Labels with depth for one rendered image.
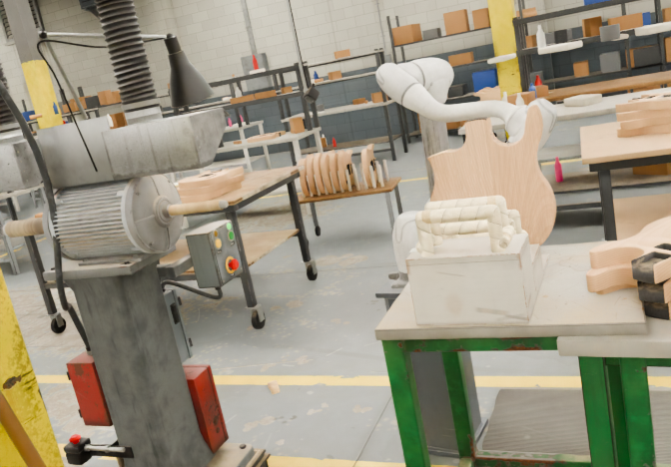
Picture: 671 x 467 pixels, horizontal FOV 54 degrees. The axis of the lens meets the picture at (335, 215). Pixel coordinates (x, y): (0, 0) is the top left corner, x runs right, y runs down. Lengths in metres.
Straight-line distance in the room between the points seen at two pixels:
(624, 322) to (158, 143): 1.24
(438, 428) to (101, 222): 1.53
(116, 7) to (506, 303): 1.26
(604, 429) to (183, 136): 1.27
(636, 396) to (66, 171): 1.69
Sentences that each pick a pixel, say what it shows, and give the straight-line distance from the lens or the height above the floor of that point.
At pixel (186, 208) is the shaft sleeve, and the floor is 1.26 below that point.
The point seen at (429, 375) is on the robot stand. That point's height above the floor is 0.35.
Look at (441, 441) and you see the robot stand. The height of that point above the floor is 0.06.
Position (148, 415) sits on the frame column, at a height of 0.60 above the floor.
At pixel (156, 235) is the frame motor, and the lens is 2.08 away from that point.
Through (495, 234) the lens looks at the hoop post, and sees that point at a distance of 1.54.
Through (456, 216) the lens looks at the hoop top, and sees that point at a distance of 1.54.
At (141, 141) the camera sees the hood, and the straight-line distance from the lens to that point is 1.90.
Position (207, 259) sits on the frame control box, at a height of 1.02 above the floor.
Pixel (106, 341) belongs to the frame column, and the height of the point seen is 0.86.
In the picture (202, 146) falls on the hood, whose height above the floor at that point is 1.44.
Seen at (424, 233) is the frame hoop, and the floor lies 1.16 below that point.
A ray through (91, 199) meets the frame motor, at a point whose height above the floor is 1.33.
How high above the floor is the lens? 1.58
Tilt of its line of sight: 13 degrees down
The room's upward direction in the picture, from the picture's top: 11 degrees counter-clockwise
